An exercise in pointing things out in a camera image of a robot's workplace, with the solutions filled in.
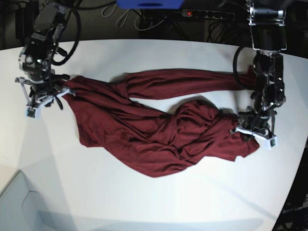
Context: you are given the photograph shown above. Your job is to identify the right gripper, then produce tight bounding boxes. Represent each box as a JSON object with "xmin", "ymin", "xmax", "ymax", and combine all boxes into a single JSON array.
[{"xmin": 29, "ymin": 79, "xmax": 57, "ymax": 101}]

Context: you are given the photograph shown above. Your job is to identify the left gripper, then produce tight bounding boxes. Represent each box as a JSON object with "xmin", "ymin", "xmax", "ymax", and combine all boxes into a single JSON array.
[{"xmin": 238, "ymin": 108, "xmax": 274, "ymax": 132}]

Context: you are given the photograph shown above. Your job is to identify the dark red t-shirt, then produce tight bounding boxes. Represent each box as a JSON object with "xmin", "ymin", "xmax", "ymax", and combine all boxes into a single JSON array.
[{"xmin": 64, "ymin": 69, "xmax": 259, "ymax": 178}]

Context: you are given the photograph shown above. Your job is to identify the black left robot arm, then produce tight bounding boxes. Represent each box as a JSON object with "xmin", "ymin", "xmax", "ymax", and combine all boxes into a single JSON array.
[{"xmin": 233, "ymin": 0, "xmax": 287, "ymax": 136}]

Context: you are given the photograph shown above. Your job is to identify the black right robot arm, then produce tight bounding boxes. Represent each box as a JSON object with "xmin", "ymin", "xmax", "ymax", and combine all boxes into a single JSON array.
[{"xmin": 19, "ymin": 0, "xmax": 81, "ymax": 103}]

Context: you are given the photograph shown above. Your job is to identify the black box on floor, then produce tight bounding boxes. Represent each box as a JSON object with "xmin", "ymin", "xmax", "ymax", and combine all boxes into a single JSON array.
[{"xmin": 15, "ymin": 0, "xmax": 39, "ymax": 39}]

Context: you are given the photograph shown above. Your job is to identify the blue box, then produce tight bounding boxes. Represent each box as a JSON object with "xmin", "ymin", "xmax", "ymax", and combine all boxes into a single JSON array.
[{"xmin": 116, "ymin": 0, "xmax": 184, "ymax": 9}]

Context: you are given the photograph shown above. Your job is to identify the black power strip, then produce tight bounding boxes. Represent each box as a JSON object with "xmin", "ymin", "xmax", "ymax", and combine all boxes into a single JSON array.
[{"xmin": 181, "ymin": 9, "xmax": 235, "ymax": 21}]

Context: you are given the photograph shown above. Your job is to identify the white bin at corner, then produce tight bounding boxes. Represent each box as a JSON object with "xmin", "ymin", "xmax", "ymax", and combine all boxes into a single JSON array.
[{"xmin": 0, "ymin": 171, "xmax": 42, "ymax": 231}]

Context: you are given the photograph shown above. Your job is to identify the white cable loops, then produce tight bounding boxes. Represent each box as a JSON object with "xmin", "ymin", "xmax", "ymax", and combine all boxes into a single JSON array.
[{"xmin": 102, "ymin": 2, "xmax": 169, "ymax": 31}]

